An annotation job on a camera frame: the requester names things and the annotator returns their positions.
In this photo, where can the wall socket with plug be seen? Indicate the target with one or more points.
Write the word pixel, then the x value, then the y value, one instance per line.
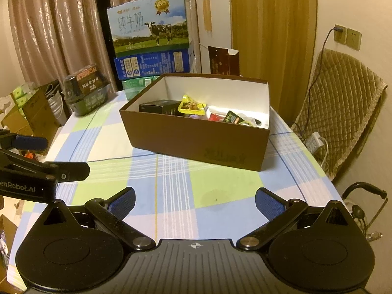
pixel 340 35

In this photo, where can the blue carton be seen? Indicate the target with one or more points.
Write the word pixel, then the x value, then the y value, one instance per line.
pixel 153 64

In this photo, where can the wooden door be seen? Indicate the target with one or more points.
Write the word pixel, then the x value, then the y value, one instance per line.
pixel 275 36

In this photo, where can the beige curtain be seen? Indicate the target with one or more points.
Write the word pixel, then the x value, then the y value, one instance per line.
pixel 61 30

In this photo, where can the green carton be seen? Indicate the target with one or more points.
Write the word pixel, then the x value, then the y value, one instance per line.
pixel 134 85

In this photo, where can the purple tube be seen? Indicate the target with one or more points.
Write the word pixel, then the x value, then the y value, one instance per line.
pixel 194 116

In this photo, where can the dark wrapped food package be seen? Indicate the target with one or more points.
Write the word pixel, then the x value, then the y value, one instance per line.
pixel 88 98

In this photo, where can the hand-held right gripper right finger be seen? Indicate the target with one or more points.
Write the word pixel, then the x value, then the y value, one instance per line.
pixel 268 203

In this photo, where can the yellow wall hanging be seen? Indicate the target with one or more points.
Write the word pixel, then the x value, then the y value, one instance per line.
pixel 207 15

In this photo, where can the clear plastic blister pack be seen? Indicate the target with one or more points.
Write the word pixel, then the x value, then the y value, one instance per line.
pixel 252 122

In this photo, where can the brown cardboard box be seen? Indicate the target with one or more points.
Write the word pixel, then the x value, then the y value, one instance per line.
pixel 183 141

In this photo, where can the milk carton with cow print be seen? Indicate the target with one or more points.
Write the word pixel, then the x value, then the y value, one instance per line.
pixel 147 27

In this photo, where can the white power strip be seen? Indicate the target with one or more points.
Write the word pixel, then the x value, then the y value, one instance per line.
pixel 315 142

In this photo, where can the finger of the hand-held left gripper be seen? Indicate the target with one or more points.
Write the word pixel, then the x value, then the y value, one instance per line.
pixel 72 171
pixel 29 142

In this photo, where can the grey striped bag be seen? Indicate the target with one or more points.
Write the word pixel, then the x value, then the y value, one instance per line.
pixel 56 104

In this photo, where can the desktop with checked tablecloth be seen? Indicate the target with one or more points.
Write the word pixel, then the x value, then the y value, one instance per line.
pixel 183 190

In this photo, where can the red snack packet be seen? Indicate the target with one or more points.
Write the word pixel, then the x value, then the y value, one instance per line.
pixel 214 117

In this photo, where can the yellow snack packet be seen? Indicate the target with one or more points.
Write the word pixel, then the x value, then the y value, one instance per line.
pixel 191 105

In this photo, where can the empty wall socket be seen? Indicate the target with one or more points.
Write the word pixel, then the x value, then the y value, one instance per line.
pixel 353 39

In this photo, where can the green snack packet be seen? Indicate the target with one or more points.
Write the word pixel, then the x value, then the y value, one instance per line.
pixel 233 117

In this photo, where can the dark red gift bag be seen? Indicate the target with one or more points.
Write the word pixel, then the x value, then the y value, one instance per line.
pixel 219 61

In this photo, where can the green tissue packs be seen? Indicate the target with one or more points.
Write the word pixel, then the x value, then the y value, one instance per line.
pixel 23 95

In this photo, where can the black product box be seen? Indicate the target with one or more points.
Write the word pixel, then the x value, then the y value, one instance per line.
pixel 159 107

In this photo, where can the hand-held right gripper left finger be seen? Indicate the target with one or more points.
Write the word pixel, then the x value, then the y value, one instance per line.
pixel 124 202

